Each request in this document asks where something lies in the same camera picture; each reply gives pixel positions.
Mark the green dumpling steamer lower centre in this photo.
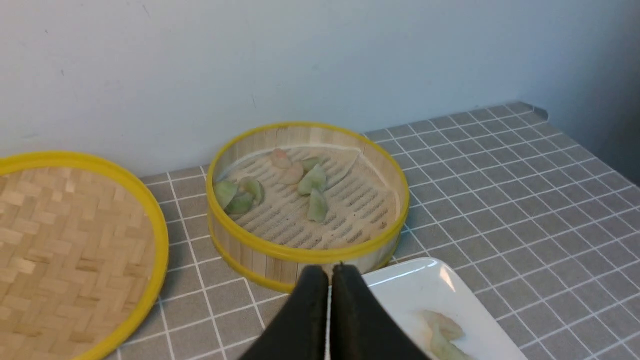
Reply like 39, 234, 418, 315
306, 187, 329, 223

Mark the pink dumpling steamer top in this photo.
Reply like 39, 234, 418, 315
269, 148, 292, 169

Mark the green dumpling steamer left upper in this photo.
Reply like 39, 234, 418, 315
239, 177, 265, 205

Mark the pink dumpling steamer middle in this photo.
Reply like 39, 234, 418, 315
278, 161, 306, 185

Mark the green dumpling steamer left lower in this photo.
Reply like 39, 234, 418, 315
224, 192, 255, 215

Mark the green dumpling steamer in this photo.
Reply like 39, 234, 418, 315
306, 187, 329, 223
239, 177, 265, 205
297, 164, 327, 196
213, 180, 239, 210
301, 156, 322, 173
224, 192, 255, 215

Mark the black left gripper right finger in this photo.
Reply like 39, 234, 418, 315
330, 263, 429, 360

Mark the yellow rimmed bamboo steamer basket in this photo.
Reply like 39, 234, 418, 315
206, 121, 410, 293

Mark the pale white dumpling on plate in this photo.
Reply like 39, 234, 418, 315
422, 309, 466, 341

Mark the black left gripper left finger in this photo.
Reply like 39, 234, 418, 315
240, 265, 329, 360

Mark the white square plate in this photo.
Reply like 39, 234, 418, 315
325, 257, 529, 360

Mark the green dumpling on plate right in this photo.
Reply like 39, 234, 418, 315
429, 323, 473, 360

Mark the green dumpling steamer top right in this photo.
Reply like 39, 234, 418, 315
301, 156, 322, 173

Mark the green dumpling steamer far left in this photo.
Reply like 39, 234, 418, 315
213, 180, 239, 210

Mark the yellow rimmed bamboo steamer lid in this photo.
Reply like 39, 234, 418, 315
0, 152, 169, 360

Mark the pink dumpling steamer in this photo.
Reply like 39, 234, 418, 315
278, 161, 306, 185
269, 148, 292, 169

